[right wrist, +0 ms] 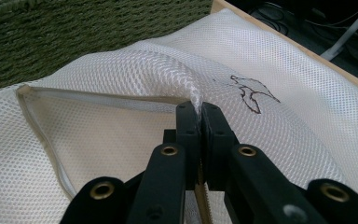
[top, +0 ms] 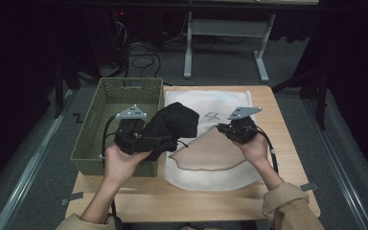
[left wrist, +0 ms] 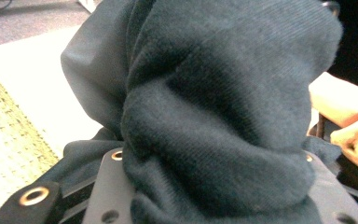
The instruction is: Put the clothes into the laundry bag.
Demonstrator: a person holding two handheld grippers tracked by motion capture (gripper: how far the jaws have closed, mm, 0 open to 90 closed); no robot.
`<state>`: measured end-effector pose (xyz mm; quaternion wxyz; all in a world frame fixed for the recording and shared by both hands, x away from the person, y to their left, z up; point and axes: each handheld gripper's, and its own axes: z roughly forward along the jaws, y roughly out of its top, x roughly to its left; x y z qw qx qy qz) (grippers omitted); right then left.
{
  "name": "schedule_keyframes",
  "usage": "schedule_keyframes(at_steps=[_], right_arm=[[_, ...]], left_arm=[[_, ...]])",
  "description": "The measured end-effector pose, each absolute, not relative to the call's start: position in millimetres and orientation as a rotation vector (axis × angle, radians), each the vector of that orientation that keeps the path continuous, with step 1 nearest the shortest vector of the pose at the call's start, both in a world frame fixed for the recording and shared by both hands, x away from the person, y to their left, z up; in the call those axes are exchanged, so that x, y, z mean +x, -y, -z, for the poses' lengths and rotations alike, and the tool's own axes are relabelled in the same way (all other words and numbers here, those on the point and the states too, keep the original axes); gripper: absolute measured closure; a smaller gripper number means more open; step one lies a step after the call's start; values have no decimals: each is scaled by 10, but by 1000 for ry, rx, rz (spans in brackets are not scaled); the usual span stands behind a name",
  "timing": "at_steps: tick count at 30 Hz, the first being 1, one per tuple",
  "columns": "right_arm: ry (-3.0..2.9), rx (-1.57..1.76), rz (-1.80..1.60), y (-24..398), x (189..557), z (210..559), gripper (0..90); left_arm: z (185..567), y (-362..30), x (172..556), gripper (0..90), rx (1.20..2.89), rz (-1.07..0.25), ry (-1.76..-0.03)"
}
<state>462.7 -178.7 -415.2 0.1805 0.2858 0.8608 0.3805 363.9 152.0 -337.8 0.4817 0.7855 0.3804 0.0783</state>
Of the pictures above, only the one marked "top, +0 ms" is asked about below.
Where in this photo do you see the grey tape strip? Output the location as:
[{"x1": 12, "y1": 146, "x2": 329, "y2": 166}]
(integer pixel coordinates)
[
  {"x1": 60, "y1": 191, "x2": 84, "y2": 206},
  {"x1": 300, "y1": 181, "x2": 319, "y2": 193}
]

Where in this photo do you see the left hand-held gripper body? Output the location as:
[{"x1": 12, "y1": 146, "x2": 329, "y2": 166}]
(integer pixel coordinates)
[{"x1": 113, "y1": 104, "x2": 164, "y2": 156}]

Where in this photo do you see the grey-legged desk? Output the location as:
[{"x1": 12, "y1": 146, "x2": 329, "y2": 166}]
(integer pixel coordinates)
[{"x1": 183, "y1": 0, "x2": 320, "y2": 83}]

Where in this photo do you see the black metal stand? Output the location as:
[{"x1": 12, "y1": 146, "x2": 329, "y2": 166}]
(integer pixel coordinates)
[
  {"x1": 52, "y1": 60, "x2": 81, "y2": 120},
  {"x1": 271, "y1": 68, "x2": 331, "y2": 131}
]

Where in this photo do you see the person's left hand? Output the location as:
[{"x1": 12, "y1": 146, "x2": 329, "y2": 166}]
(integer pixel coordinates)
[{"x1": 103, "y1": 144, "x2": 152, "y2": 190}]

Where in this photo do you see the person's right hand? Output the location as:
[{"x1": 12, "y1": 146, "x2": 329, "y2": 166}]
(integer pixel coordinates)
[{"x1": 233, "y1": 133, "x2": 269, "y2": 167}]

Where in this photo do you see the tangle of floor cables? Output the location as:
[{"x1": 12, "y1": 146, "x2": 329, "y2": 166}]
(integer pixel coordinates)
[{"x1": 109, "y1": 18, "x2": 186, "y2": 80}]

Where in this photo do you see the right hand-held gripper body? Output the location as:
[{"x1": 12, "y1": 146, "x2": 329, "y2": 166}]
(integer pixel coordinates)
[{"x1": 224, "y1": 106, "x2": 264, "y2": 145}]

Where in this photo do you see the green woven basket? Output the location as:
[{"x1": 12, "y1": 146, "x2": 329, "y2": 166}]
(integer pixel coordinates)
[{"x1": 70, "y1": 77, "x2": 165, "y2": 177}]

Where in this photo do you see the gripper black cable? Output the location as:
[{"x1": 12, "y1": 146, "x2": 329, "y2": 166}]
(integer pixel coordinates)
[
  {"x1": 252, "y1": 125, "x2": 280, "y2": 175},
  {"x1": 101, "y1": 114, "x2": 123, "y2": 230}
]

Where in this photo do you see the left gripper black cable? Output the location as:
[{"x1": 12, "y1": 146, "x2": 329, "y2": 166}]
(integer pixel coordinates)
[{"x1": 101, "y1": 114, "x2": 123, "y2": 230}]

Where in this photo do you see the metal floor rail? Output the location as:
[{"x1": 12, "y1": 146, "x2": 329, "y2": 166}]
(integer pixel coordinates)
[
  {"x1": 300, "y1": 95, "x2": 368, "y2": 230},
  {"x1": 0, "y1": 89, "x2": 75, "y2": 230}
]

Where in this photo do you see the white mesh laundry bag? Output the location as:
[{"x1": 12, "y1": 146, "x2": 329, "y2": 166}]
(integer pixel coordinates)
[{"x1": 163, "y1": 89, "x2": 264, "y2": 192}]

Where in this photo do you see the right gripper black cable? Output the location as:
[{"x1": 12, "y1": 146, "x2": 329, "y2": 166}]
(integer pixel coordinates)
[{"x1": 252, "y1": 125, "x2": 280, "y2": 175}]

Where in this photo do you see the black cloth garment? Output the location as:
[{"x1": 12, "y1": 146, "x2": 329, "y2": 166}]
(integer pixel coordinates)
[{"x1": 140, "y1": 101, "x2": 201, "y2": 162}]

